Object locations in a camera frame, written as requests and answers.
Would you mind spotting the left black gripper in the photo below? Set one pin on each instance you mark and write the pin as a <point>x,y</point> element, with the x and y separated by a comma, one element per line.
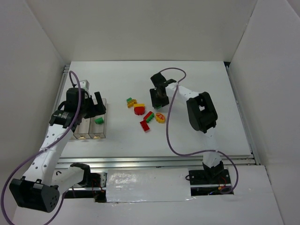
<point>94,107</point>

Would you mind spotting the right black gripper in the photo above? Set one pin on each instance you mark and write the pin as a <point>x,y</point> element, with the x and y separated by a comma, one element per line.
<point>159,94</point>

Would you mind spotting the green rounded lego brick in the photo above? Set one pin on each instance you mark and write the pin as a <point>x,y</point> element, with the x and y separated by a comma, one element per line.
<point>99,120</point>

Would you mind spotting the red green lego brick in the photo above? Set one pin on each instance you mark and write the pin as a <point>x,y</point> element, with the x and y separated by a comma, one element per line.
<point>149,116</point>

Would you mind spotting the green printed lego brick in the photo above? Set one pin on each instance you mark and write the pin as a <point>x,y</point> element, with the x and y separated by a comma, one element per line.
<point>157,107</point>

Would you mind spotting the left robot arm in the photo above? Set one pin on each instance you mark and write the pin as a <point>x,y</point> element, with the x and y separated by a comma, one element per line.
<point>40,186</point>

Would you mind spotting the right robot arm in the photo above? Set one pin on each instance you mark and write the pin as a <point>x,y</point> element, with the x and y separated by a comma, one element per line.
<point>202,117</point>

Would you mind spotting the yellow butterfly lego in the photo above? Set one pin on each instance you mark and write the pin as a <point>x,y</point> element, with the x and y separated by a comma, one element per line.
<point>160,118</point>

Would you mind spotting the clear container right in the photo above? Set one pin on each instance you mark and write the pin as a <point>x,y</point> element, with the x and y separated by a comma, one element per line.
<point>98,131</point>

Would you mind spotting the clear container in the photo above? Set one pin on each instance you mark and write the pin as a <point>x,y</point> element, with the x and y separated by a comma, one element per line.
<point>98,131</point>
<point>73,129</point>
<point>82,130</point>

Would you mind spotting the yellow red lego stack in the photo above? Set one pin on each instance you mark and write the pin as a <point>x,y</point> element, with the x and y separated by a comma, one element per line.
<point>139,109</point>

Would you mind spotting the green yellow striped lego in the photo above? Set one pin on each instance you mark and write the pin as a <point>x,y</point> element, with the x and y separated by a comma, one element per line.
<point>130,102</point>

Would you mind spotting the clear container middle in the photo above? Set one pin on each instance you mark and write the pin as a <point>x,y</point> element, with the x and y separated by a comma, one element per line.
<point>82,130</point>

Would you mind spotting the clear container left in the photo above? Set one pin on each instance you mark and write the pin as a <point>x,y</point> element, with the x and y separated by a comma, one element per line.
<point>73,129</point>

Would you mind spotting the white taped panel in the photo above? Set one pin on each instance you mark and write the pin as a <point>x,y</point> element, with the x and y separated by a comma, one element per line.
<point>147,185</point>

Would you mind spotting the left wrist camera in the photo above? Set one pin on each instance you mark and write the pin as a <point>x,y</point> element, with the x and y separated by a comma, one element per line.
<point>85,85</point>

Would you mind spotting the aluminium frame rail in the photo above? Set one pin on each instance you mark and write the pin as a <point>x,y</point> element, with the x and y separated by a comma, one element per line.
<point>126,144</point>

